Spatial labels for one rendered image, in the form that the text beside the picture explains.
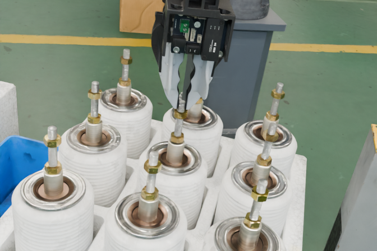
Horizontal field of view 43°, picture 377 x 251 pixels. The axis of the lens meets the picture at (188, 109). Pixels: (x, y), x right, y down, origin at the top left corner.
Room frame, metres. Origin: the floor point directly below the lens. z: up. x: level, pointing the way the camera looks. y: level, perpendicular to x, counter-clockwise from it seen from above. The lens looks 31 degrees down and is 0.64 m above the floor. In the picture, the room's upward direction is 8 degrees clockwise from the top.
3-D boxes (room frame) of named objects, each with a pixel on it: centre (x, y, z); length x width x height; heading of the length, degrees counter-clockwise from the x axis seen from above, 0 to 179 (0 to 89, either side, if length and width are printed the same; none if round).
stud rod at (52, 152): (0.43, 0.15, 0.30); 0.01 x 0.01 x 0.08
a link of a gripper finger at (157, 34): (0.53, 0.03, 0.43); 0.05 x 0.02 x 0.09; 98
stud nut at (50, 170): (0.43, 0.15, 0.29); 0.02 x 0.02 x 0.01; 43
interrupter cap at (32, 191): (0.43, 0.15, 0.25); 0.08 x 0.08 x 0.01
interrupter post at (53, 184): (0.43, 0.15, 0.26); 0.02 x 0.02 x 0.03
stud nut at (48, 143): (0.43, 0.15, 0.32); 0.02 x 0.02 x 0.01; 43
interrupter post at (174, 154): (0.53, 0.01, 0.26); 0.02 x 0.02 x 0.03
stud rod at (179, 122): (0.53, 0.01, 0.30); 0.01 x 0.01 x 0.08
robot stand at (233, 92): (1.07, -0.07, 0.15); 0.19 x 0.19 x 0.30; 16
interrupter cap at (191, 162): (0.53, 0.01, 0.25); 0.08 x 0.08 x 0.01
